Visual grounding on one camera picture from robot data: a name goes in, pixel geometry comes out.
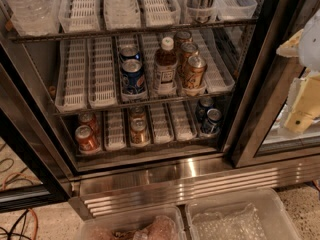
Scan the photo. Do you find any blue pepsi can rear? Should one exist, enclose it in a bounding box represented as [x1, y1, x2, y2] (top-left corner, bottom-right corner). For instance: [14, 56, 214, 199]
[120, 46, 141, 63]

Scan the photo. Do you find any blue pepsi can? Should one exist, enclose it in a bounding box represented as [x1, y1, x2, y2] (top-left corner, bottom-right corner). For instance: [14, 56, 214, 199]
[121, 59, 145, 95]
[120, 46, 141, 63]

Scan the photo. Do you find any bronze can rear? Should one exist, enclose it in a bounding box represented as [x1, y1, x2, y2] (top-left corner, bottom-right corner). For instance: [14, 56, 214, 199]
[129, 106, 146, 120]

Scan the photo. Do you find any black cable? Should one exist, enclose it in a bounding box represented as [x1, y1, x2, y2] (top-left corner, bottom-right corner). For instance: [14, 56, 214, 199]
[0, 209, 33, 240]

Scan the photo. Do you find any stainless fridge base grille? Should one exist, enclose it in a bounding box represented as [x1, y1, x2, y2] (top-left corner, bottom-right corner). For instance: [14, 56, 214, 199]
[69, 155, 320, 220]

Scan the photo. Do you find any orange cable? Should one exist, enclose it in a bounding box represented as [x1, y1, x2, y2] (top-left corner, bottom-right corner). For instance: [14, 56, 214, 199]
[27, 207, 39, 240]

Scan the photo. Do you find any top wire shelf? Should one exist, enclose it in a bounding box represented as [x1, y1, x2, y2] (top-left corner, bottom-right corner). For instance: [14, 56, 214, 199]
[5, 18, 258, 43]

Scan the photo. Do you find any dark blue can front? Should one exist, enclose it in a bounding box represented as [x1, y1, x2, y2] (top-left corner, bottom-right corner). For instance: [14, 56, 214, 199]
[201, 108, 222, 134]

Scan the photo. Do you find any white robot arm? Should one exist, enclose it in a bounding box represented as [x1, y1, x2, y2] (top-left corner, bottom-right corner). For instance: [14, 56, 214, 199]
[276, 10, 320, 134]

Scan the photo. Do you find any closed right fridge door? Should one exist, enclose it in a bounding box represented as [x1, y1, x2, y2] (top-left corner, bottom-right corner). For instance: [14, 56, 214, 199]
[232, 0, 320, 167]

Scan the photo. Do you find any open fridge glass door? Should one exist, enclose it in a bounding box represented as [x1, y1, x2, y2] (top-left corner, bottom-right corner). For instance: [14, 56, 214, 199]
[0, 33, 73, 212]

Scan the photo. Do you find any clear bin with pink bags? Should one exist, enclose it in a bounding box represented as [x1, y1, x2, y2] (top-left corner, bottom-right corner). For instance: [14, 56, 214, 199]
[73, 205, 187, 240]

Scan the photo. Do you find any brown tea bottle white cap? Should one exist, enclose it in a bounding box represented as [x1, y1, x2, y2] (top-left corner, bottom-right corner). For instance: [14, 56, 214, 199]
[153, 37, 178, 93]

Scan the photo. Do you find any clear water bottle left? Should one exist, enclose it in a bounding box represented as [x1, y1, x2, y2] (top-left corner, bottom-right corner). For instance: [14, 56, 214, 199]
[6, 0, 61, 36]

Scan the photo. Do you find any clear bin with bubble wrap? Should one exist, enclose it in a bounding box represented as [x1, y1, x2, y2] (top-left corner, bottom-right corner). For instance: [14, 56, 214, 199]
[185, 188, 302, 240]

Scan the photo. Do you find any wire shelf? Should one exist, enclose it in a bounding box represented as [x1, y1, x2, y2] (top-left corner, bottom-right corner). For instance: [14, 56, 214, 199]
[55, 87, 230, 113]
[5, 18, 258, 43]

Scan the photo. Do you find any dark blue can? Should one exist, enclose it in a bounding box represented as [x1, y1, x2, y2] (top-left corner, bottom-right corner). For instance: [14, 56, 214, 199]
[201, 108, 222, 134]
[195, 97, 214, 122]

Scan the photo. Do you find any red can rear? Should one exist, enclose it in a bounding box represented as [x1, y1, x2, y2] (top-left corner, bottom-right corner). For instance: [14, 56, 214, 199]
[78, 112, 99, 134]

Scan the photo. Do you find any middle wire shelf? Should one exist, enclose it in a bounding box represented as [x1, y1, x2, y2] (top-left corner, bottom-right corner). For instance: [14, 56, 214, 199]
[55, 87, 230, 113]

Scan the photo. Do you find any bronze can front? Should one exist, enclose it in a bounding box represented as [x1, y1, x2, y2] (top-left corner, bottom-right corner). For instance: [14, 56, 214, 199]
[130, 118, 148, 144]

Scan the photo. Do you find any red can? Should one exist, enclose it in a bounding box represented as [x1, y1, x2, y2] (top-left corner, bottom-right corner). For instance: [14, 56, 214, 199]
[75, 125, 99, 152]
[78, 112, 99, 134]

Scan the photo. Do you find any blue pepsi can front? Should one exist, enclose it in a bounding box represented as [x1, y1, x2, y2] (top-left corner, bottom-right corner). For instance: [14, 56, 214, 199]
[121, 59, 145, 95]

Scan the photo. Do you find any red can front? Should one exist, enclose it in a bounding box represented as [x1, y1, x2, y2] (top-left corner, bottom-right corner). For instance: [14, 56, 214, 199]
[75, 125, 99, 152]

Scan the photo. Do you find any orange-gold can middle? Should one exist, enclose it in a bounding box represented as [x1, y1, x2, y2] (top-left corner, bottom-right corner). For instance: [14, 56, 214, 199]
[178, 42, 199, 76]

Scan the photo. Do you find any dark blue can rear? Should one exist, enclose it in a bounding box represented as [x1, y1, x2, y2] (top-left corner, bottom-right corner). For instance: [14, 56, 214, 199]
[195, 97, 214, 122]

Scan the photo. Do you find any orange-gold can front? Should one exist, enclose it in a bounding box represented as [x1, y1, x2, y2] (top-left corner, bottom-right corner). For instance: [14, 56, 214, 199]
[183, 55, 207, 89]

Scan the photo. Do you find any bronze can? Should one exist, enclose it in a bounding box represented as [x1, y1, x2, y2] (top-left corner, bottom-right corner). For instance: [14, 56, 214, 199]
[129, 106, 146, 120]
[130, 118, 148, 144]

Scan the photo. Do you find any orange-gold can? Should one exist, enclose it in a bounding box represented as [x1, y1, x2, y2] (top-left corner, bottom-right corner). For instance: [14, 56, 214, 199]
[174, 30, 193, 50]
[183, 55, 207, 89]
[178, 42, 199, 76]

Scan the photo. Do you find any orange-gold can rear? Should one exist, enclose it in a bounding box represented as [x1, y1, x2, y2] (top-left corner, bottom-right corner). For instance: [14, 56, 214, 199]
[174, 30, 193, 50]

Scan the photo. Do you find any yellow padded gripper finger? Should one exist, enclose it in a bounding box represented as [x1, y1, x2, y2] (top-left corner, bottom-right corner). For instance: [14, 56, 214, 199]
[284, 74, 320, 133]
[276, 30, 303, 58]

